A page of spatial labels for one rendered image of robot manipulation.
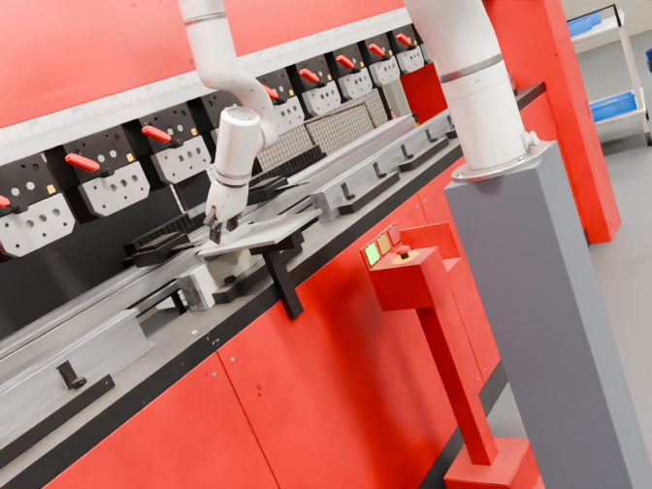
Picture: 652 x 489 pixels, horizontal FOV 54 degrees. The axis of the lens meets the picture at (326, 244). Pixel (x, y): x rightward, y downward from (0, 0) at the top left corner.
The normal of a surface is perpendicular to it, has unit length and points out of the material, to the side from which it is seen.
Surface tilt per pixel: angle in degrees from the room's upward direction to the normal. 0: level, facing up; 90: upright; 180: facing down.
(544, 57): 90
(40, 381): 90
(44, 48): 90
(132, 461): 90
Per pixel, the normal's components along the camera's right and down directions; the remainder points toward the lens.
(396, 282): -0.55, 0.40
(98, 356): 0.76, -0.14
